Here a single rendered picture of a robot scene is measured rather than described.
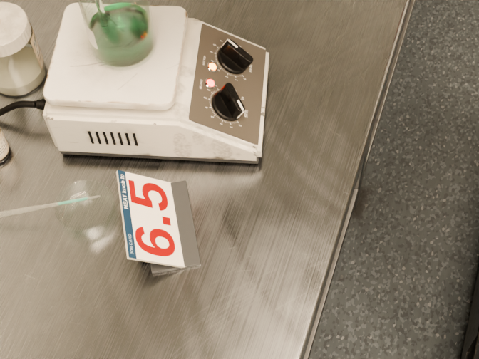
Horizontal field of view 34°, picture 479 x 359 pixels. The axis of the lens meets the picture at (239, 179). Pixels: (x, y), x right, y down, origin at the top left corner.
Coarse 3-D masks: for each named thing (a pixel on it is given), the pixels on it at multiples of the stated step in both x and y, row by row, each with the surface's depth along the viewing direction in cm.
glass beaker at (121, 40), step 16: (80, 0) 68; (112, 0) 72; (128, 0) 72; (144, 0) 67; (96, 16) 66; (112, 16) 66; (128, 16) 66; (144, 16) 68; (96, 32) 68; (112, 32) 67; (128, 32) 68; (144, 32) 69; (96, 48) 70; (112, 48) 69; (128, 48) 69; (144, 48) 71; (112, 64) 71; (128, 64) 71
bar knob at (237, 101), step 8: (224, 88) 73; (232, 88) 73; (216, 96) 74; (224, 96) 74; (232, 96) 73; (216, 104) 73; (224, 104) 74; (232, 104) 73; (240, 104) 73; (216, 112) 73; (224, 112) 73; (232, 112) 73; (240, 112) 73; (232, 120) 74
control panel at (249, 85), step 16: (208, 32) 77; (208, 48) 76; (256, 48) 80; (208, 64) 75; (256, 64) 79; (224, 80) 76; (240, 80) 77; (256, 80) 78; (192, 96) 73; (208, 96) 74; (240, 96) 76; (256, 96) 77; (192, 112) 72; (208, 112) 73; (256, 112) 76; (224, 128) 73; (240, 128) 74; (256, 128) 75; (256, 144) 74
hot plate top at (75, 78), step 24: (72, 24) 75; (168, 24) 75; (72, 48) 74; (168, 48) 73; (48, 72) 72; (72, 72) 72; (96, 72) 72; (120, 72) 72; (144, 72) 72; (168, 72) 72; (48, 96) 71; (72, 96) 71; (96, 96) 70; (120, 96) 70; (144, 96) 70; (168, 96) 70
